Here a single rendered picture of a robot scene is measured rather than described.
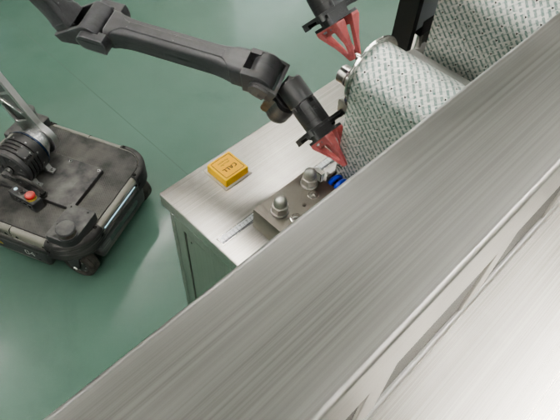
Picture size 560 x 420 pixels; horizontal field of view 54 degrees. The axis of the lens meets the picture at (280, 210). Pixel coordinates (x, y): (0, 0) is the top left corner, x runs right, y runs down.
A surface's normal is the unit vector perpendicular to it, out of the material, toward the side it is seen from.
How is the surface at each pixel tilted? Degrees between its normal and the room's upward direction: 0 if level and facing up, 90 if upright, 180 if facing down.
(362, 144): 90
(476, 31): 92
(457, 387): 0
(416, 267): 0
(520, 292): 0
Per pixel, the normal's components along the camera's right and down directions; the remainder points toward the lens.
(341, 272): 0.04, -0.61
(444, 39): -0.71, 0.56
